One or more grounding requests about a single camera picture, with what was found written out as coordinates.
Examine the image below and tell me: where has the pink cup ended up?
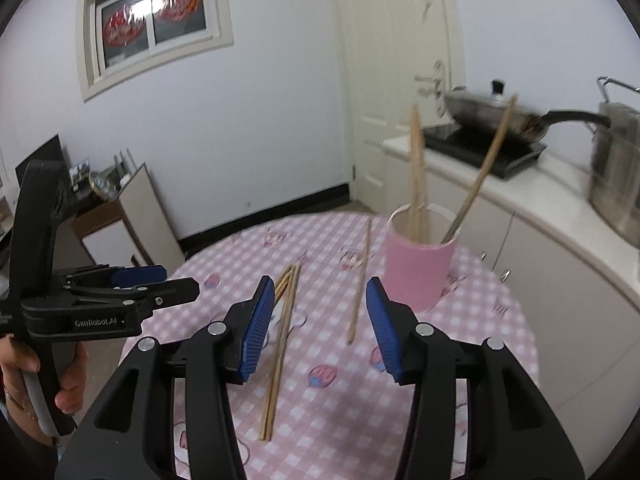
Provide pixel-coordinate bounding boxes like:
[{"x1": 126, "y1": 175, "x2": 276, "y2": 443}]
[{"x1": 382, "y1": 203, "x2": 462, "y2": 313}]

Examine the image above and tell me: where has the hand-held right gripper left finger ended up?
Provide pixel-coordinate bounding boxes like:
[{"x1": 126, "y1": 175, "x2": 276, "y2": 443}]
[{"x1": 54, "y1": 275, "x2": 276, "y2": 480}]

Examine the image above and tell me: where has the cream panel door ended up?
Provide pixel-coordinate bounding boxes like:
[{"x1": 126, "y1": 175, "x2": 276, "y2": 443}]
[{"x1": 330, "y1": 0, "x2": 468, "y2": 211}]

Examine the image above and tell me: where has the person's left hand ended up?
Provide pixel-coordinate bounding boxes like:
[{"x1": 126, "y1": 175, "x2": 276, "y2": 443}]
[{"x1": 0, "y1": 332, "x2": 88, "y2": 416}]

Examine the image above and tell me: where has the black monitor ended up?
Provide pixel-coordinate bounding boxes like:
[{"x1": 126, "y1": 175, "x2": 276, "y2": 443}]
[{"x1": 15, "y1": 134, "x2": 65, "y2": 166}]

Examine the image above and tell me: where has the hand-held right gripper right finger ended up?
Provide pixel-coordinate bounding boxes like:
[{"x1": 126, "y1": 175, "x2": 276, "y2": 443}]
[{"x1": 365, "y1": 276, "x2": 586, "y2": 480}]

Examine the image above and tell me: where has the white framed window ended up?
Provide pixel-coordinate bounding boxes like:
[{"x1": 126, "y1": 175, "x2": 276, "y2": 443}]
[{"x1": 76, "y1": 0, "x2": 234, "y2": 102}]

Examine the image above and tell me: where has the metal door handle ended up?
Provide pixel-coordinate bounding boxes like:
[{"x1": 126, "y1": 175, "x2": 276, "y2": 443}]
[{"x1": 414, "y1": 59, "x2": 448, "y2": 98}]

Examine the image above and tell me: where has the black induction cooktop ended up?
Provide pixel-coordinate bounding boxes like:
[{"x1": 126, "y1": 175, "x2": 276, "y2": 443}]
[{"x1": 422, "y1": 125, "x2": 548, "y2": 181}]

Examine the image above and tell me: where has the white counter cabinet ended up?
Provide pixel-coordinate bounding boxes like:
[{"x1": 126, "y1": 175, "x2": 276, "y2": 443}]
[{"x1": 382, "y1": 135, "x2": 640, "y2": 441}]

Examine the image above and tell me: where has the stainless steel steamer pot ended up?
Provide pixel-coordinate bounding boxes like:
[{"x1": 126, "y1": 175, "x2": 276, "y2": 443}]
[{"x1": 587, "y1": 76, "x2": 640, "y2": 251}]

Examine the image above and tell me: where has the steel wok with black handle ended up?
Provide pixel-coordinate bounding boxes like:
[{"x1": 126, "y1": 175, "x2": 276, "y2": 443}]
[{"x1": 444, "y1": 87, "x2": 608, "y2": 143}]

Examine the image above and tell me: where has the metal lid rack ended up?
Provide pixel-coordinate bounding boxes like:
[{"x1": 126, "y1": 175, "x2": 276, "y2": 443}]
[{"x1": 112, "y1": 147, "x2": 138, "y2": 181}]

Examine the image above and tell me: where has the metal pot lid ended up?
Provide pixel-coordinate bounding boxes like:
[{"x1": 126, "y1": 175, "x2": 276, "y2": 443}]
[{"x1": 89, "y1": 170, "x2": 123, "y2": 200}]

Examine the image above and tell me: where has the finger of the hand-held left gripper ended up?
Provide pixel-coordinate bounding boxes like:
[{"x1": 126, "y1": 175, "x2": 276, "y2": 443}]
[
  {"x1": 62, "y1": 276, "x2": 201, "y2": 321},
  {"x1": 62, "y1": 264, "x2": 168, "y2": 291}
]

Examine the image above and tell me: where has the pink checkered tablecloth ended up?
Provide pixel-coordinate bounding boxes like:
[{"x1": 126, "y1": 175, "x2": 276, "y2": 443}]
[{"x1": 120, "y1": 211, "x2": 541, "y2": 480}]

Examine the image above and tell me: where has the red round window decoration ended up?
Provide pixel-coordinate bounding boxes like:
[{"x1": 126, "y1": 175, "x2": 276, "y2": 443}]
[
  {"x1": 102, "y1": 2, "x2": 147, "y2": 47},
  {"x1": 155, "y1": 0, "x2": 201, "y2": 21}
]

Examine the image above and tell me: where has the wooden side cabinet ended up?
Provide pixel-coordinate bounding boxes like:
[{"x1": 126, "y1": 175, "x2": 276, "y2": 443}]
[{"x1": 70, "y1": 162, "x2": 186, "y2": 266}]

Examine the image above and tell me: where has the glass wok lid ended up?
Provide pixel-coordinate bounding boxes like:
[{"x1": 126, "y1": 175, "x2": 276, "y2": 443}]
[{"x1": 445, "y1": 80, "x2": 531, "y2": 111}]

